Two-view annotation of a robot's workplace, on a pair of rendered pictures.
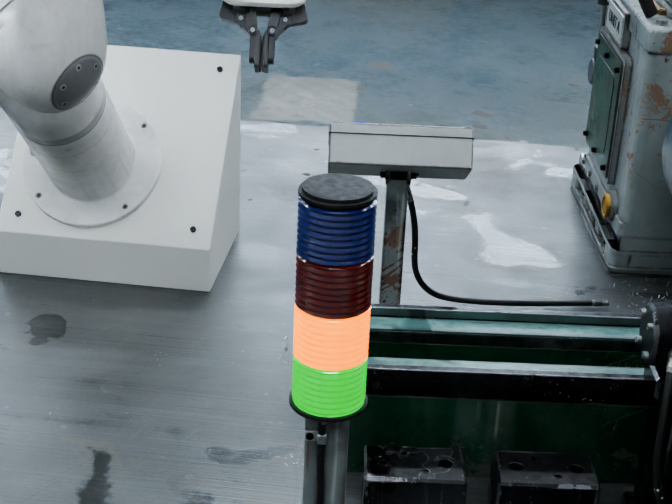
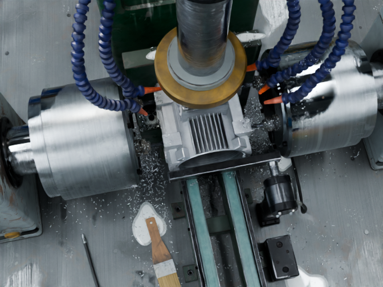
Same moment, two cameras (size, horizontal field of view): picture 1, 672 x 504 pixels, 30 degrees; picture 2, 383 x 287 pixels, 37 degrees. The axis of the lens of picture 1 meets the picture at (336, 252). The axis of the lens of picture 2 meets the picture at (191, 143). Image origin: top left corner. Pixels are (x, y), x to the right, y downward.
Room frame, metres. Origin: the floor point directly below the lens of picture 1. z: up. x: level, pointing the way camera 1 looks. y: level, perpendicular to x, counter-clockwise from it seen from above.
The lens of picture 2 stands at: (1.30, -0.09, 2.24)
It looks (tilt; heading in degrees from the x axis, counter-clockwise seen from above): 71 degrees down; 258
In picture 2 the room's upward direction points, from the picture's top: 2 degrees clockwise
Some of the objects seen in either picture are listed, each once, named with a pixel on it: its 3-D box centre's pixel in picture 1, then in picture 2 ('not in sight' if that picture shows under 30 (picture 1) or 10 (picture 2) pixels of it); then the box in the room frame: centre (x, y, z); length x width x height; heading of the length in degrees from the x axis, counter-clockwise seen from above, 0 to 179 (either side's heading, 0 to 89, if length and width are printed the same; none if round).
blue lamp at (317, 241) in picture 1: (336, 223); not in sight; (0.87, 0.00, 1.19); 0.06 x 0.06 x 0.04
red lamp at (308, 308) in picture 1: (334, 276); not in sight; (0.87, 0.00, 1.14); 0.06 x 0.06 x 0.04
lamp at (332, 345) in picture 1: (331, 327); not in sight; (0.87, 0.00, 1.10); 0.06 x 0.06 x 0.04
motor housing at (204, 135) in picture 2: not in sight; (202, 121); (1.18, -0.54, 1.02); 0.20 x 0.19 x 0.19; 91
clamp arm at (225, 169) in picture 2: not in sight; (224, 167); (1.15, -0.42, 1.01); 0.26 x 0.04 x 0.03; 1
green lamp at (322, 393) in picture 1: (329, 377); not in sight; (0.87, 0.00, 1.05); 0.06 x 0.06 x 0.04
